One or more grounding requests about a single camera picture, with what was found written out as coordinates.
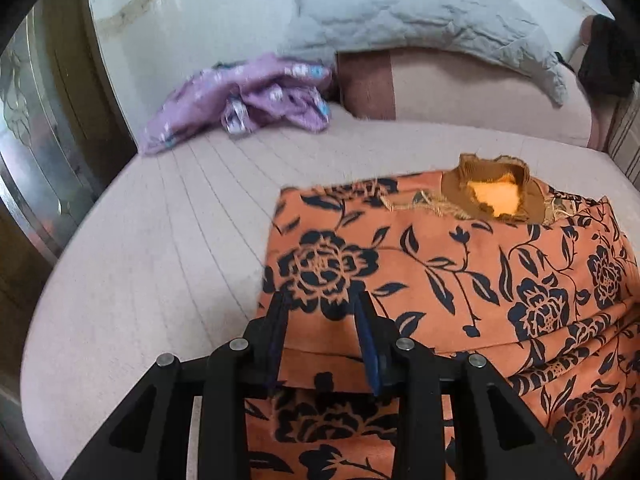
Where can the striped floral headboard cushion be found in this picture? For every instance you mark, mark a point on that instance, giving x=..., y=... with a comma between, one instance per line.
x=623, y=144

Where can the pink bolster cushion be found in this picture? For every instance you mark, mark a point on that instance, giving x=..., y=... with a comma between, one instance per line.
x=449, y=88

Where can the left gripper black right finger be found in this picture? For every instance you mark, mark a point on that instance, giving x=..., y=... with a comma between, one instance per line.
x=496, y=435

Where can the grey quilted pillow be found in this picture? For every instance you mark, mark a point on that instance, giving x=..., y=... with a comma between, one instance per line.
x=498, y=32

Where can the purple floral cloth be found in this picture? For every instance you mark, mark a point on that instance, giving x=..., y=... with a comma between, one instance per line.
x=241, y=99

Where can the wooden glass door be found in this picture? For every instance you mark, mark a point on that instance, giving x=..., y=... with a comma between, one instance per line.
x=63, y=141

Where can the black garment on headboard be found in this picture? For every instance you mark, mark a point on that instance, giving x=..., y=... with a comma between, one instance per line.
x=610, y=64

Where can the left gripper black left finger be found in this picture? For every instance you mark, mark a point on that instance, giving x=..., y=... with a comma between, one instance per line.
x=147, y=435

